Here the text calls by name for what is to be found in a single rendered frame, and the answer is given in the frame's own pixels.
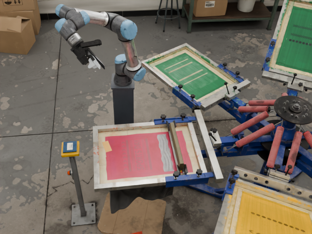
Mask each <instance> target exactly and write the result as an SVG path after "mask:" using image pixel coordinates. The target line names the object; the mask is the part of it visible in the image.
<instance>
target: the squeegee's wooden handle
mask: <svg viewBox="0 0 312 234"><path fill-rule="evenodd" d="M169 130H170V133H171V137H172V141H173V146H174V149H175V155H176V158H177V163H178V166H179V170H183V167H184V162H183V158H182V153H181V149H180V145H179V142H178V138H177V134H176V129H175V125H174V123H173V122H172V123H170V126H169Z"/></svg>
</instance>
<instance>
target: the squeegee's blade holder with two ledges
mask: <svg viewBox="0 0 312 234"><path fill-rule="evenodd" d="M169 137H170V141H171V146H172V150H173V154H174V158H175V163H176V165H178V163H177V158H176V154H175V149H174V146H173V141H172V137H171V133H170V131H169Z"/></svg>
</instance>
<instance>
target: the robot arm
mask: <svg viewBox="0 0 312 234"><path fill-rule="evenodd" d="M55 13H56V15H57V16H59V17H60V18H61V19H60V20H58V21H57V22H56V24H55V28H56V29H57V31H58V32H59V33H60V34H61V35H62V36H63V38H64V39H65V40H66V41H67V42H68V44H69V45H70V46H71V47H72V49H71V51H72V52H73V53H74V54H75V55H76V56H77V59H78V60H79V61H80V62H81V64H82V65H86V64H87V63H89V65H88V68H94V69H95V68H97V67H98V68H99V69H100V66H102V67H103V68H104V69H105V66H104V65H103V63H102V62H101V61H100V60H99V59H98V58H97V57H96V55H95V54H94V53H93V52H92V51H91V50H90V48H89V47H92V46H100V45H102V41H101V40H99V39H97V40H94V41H89V42H84V41H83V40H82V38H81V37H80V36H79V35H78V33H77V32H76V31H77V30H79V29H80V28H82V27H83V26H85V25H86V24H87V23H92V24H98V25H100V26H102V27H106V28H108V29H110V30H111V31H113V32H115V33H116V34H117V36H118V39H119V41H121V42H122V45H123V50H124V54H120V55H118V56H116V57H115V72H116V73H115V76H114V83H115V84H116V85H118V86H122V87H124V86H128V85H130V84H131V83H132V80H135V81H140V80H141V79H142V78H143V77H144V75H145V73H146V69H145V68H144V67H142V64H141V61H140V60H138V56H137V51H136V47H135V42H134V38H135V36H136V32H137V26H136V24H135V23H134V22H132V21H131V20H128V19H126V18H124V17H122V16H120V15H118V14H115V13H108V12H100V13H99V12H94V11H88V10H83V9H78V8H73V7H68V6H66V5H63V4H59V5H58V6H57V7H56V9H55ZM79 47H80V48H79Z"/></svg>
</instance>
